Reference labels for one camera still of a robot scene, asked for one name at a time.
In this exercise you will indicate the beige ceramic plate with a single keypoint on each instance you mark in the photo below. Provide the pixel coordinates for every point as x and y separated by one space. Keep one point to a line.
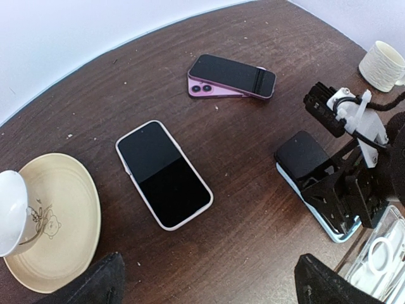
65 214

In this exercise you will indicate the light blue phone case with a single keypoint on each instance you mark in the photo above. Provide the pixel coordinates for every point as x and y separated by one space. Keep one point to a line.
334 235

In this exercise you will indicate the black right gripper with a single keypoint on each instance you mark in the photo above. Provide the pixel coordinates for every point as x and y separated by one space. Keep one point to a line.
373 180

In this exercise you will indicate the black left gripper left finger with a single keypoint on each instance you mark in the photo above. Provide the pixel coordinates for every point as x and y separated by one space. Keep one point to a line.
103 282

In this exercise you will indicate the white small bowl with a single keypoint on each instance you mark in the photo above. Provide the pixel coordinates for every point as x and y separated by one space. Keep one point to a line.
14 202

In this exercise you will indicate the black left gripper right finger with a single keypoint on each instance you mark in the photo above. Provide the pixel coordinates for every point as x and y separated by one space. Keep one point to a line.
317 283

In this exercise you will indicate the dark phone middle of stack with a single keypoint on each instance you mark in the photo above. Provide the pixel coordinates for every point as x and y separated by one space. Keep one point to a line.
246 79

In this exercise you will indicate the pink phone case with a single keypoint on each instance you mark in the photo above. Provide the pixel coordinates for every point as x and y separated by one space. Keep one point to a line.
120 155

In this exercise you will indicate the purple phone bottom of stack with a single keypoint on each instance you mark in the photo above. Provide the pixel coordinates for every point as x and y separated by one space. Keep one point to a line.
199 89

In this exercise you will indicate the cream ribbed mug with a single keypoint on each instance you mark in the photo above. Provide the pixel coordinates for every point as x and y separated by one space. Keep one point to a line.
382 67

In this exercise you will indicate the clear magsafe phone case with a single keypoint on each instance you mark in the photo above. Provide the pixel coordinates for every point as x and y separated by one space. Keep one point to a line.
378 269

